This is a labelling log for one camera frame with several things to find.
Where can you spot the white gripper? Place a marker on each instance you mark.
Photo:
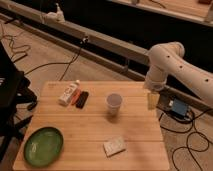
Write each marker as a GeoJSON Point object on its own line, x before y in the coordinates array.
{"type": "Point", "coordinates": [153, 85]}

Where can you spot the orange marker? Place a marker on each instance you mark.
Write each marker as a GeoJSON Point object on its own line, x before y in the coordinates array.
{"type": "Point", "coordinates": [76, 97]}

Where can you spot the green ceramic bowl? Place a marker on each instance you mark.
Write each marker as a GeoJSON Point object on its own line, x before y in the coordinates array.
{"type": "Point", "coordinates": [43, 147]}

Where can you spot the black rectangular block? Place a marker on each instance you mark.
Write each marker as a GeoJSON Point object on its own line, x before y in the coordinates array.
{"type": "Point", "coordinates": [82, 99]}

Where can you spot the blue electronic box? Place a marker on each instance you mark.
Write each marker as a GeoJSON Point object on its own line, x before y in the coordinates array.
{"type": "Point", "coordinates": [178, 108]}

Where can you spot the black office chair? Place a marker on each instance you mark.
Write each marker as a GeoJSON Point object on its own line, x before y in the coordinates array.
{"type": "Point", "coordinates": [14, 89]}

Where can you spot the white sponge block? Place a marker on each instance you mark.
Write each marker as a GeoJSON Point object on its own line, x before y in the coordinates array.
{"type": "Point", "coordinates": [114, 146]}

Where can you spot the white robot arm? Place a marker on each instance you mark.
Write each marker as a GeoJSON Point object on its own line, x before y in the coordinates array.
{"type": "Point", "coordinates": [167, 59]}

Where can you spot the white bottle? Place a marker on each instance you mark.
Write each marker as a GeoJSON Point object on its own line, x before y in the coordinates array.
{"type": "Point", "coordinates": [66, 96]}

